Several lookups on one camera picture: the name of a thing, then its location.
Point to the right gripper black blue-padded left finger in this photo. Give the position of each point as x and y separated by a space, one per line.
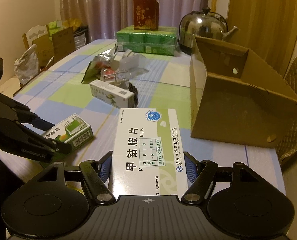
94 176

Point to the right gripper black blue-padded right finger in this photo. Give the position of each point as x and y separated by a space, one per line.
201 175

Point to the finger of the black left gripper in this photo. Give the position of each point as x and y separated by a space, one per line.
16 111
19 140

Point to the small green medicine box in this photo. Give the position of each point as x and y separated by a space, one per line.
73 131

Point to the long white green medicine box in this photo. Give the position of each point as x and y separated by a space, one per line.
111 94

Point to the crumpled silver bag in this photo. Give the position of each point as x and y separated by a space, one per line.
27 66

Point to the checkered tablecloth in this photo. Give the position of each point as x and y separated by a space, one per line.
58 93

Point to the brown cardboard box on chair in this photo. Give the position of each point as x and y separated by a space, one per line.
61 45

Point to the white wooden chair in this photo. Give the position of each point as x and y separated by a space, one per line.
34 33

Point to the large brown cardboard box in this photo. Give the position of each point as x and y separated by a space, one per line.
236 96

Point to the green boxes in background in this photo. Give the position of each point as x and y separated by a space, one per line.
56 26

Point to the red small item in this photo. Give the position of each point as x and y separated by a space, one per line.
107 74

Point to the silver green foil bag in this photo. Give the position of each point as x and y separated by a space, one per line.
101 61

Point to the yellow plastic bag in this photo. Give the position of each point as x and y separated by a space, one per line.
76 24

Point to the clear plastic packaging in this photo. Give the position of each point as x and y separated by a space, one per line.
132 64

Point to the pink curtain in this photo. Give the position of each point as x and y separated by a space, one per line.
105 17

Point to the green tissue pack stack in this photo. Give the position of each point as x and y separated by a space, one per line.
162 41

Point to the stainless steel kettle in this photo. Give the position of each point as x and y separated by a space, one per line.
204 23

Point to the red gift box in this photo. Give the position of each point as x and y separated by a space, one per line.
146 14

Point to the wooden door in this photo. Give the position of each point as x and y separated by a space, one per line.
268 27

